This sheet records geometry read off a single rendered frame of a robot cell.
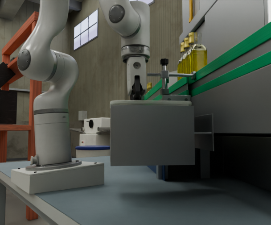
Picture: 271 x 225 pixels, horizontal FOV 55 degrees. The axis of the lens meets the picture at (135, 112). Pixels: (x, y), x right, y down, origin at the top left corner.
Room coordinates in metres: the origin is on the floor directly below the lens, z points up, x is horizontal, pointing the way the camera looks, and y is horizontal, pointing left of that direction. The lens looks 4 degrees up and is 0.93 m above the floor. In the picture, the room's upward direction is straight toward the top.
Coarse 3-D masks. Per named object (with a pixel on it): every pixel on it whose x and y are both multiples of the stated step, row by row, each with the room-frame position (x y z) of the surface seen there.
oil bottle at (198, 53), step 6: (192, 48) 0.96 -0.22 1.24; (198, 48) 0.95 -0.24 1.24; (204, 48) 0.96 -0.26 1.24; (192, 54) 0.96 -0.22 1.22; (198, 54) 0.95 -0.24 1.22; (204, 54) 0.96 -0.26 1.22; (192, 60) 0.96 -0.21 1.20; (198, 60) 0.95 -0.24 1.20; (204, 60) 0.96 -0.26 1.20; (192, 66) 0.96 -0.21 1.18; (198, 66) 0.95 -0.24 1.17; (204, 66) 0.96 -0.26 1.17
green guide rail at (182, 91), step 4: (180, 80) 1.00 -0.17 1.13; (184, 80) 0.95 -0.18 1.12; (188, 80) 0.92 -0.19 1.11; (176, 84) 1.06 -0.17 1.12; (180, 84) 1.00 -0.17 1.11; (184, 84) 0.95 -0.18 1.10; (168, 88) 1.19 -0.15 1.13; (172, 88) 1.12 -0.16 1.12; (176, 88) 1.06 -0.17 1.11; (180, 88) 1.01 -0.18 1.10; (184, 88) 0.96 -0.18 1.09; (172, 92) 1.13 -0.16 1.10; (176, 92) 1.07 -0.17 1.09; (180, 92) 1.01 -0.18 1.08; (184, 92) 0.95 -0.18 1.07; (188, 92) 0.92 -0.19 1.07
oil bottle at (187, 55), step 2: (188, 52) 1.02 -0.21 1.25; (186, 54) 1.04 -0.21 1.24; (188, 54) 1.02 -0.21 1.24; (186, 56) 1.04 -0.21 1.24; (188, 56) 1.01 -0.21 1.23; (186, 58) 1.04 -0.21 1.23; (188, 58) 1.02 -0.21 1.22; (186, 60) 1.04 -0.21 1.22; (188, 60) 1.02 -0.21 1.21; (186, 62) 1.04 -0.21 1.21; (188, 62) 1.02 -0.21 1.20; (186, 64) 1.04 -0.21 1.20; (188, 64) 1.02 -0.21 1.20; (186, 66) 1.04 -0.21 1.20; (188, 66) 1.02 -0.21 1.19; (186, 68) 1.04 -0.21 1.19; (188, 68) 1.02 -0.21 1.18; (186, 70) 1.04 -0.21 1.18; (188, 70) 1.02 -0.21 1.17; (186, 72) 1.04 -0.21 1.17; (188, 72) 1.02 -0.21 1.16
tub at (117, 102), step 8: (112, 104) 0.74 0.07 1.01; (120, 104) 0.67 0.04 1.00; (128, 104) 0.68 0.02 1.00; (136, 104) 0.68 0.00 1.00; (144, 104) 0.68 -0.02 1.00; (152, 104) 0.68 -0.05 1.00; (160, 104) 0.68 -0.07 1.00; (168, 104) 0.69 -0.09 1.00; (176, 104) 0.69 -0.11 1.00; (184, 104) 0.69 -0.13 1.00
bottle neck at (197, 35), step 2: (196, 32) 0.97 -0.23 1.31; (198, 32) 0.97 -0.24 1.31; (200, 32) 0.97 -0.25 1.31; (194, 34) 0.98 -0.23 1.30; (196, 34) 0.97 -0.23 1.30; (198, 34) 0.97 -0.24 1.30; (200, 34) 0.97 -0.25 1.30; (194, 36) 0.98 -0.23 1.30; (196, 36) 0.97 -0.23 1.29; (198, 36) 0.97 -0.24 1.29; (200, 36) 0.97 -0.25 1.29; (194, 38) 0.98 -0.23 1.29; (196, 38) 0.97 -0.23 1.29; (198, 38) 0.97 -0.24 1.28; (200, 38) 0.97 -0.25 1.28; (194, 40) 0.98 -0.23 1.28; (196, 40) 0.97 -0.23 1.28; (198, 40) 0.97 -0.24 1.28; (200, 40) 0.97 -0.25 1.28; (194, 42) 0.98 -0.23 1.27; (196, 42) 0.97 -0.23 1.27; (198, 42) 0.97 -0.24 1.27; (200, 42) 0.97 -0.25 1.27; (194, 44) 0.98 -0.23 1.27
